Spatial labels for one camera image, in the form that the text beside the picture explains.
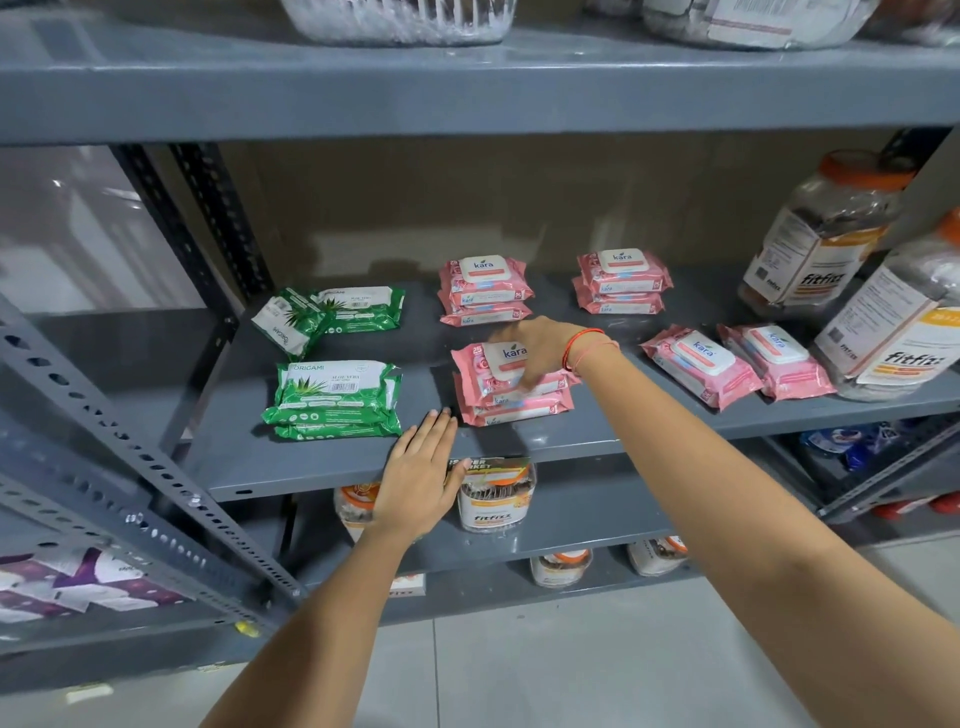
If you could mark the person's right hand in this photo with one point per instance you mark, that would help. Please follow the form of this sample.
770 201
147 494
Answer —
544 345

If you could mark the person's left hand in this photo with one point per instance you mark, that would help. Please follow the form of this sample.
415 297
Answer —
416 487

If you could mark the person's left thumb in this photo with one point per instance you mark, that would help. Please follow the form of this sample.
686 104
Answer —
462 474

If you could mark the person's right fingers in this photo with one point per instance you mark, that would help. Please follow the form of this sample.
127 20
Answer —
525 337

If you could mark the pink wet wipes pack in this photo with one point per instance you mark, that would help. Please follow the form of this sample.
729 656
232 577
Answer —
476 369

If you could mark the person's right forearm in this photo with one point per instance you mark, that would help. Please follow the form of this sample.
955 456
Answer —
750 540

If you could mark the person's left forearm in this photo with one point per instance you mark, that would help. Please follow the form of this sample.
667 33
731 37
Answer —
322 637

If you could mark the clear tub orange white label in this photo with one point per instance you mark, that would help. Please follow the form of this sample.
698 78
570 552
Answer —
495 499
656 556
352 510
409 585
561 568

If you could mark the stacks of pink wipes packets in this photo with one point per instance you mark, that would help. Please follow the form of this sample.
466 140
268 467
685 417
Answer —
484 283

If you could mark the green wet wipes packet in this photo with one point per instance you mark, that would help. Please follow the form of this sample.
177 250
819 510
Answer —
337 432
281 322
330 417
364 307
337 384

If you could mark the grey metal shelf rack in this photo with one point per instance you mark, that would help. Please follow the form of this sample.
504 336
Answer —
525 82

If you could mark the yellow tag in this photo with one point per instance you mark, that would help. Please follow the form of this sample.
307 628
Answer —
246 628

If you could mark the large clear jar orange lid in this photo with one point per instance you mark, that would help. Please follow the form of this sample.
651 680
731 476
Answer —
817 247
892 337

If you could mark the blue packaged item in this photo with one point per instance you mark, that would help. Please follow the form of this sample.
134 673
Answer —
847 441

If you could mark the white plastic basket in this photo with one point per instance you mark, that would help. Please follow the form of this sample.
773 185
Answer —
397 21

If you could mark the grey perforated angle rack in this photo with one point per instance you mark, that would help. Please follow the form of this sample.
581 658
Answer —
112 424

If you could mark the grey side rack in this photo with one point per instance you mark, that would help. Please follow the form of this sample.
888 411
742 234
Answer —
885 480

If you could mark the clear wrapped package white label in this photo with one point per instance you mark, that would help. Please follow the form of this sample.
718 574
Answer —
757 21

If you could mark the stack of purple white packets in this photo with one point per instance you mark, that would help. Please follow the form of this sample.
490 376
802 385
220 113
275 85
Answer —
71 585

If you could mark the red capped containers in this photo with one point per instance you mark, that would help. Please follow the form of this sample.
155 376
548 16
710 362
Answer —
911 506

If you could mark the white paper scrap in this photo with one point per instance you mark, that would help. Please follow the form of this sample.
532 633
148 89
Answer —
88 694

